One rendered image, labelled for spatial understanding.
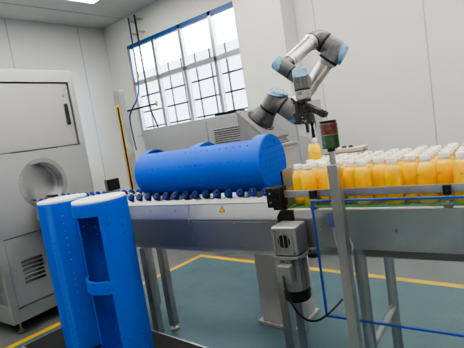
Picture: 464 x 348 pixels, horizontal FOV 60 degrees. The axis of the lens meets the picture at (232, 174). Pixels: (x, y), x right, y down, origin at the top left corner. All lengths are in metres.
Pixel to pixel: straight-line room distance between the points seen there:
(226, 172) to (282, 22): 3.11
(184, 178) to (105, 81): 5.58
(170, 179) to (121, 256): 0.49
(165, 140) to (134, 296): 2.81
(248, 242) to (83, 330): 1.13
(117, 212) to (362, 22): 3.48
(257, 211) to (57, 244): 1.17
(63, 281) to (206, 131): 2.34
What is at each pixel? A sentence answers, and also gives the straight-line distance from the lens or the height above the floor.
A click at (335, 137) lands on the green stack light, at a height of 1.20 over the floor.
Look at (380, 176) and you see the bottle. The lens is 1.70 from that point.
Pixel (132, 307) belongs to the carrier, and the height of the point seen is 0.45.
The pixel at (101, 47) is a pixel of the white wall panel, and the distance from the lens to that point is 7.79.
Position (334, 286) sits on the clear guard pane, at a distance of 1.75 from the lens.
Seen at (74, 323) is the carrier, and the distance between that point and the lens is 2.64.
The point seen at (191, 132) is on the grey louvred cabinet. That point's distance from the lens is 4.45.
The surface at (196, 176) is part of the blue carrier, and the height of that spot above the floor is 1.07.
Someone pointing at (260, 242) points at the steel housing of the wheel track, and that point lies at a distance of 2.06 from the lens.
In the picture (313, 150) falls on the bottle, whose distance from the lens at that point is 1.99.
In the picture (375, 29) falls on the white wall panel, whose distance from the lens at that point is 4.71.
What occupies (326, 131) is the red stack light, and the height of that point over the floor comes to 1.22.
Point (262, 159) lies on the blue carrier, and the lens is 1.93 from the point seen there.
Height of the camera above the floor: 1.27
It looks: 6 degrees down
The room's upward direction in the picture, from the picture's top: 9 degrees counter-clockwise
